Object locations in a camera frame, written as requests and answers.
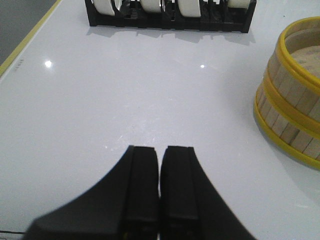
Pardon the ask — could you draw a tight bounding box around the bamboo steamer tray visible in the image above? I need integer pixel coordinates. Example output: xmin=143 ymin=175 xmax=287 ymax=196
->
xmin=253 ymin=82 xmax=320 ymax=170
xmin=262 ymin=16 xmax=320 ymax=122

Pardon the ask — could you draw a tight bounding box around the black bowl rack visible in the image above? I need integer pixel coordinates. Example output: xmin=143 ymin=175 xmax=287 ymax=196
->
xmin=85 ymin=0 xmax=257 ymax=33

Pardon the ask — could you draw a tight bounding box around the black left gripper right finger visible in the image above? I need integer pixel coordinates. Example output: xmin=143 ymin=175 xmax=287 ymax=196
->
xmin=160 ymin=146 xmax=254 ymax=240

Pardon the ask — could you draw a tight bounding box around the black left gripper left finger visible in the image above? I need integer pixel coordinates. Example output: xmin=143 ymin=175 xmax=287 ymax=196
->
xmin=26 ymin=146 xmax=160 ymax=240

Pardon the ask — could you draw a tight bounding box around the white bowl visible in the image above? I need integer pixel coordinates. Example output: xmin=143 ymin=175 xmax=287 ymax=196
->
xmin=139 ymin=0 xmax=162 ymax=14
xmin=177 ymin=0 xmax=201 ymax=18
xmin=93 ymin=0 xmax=115 ymax=17

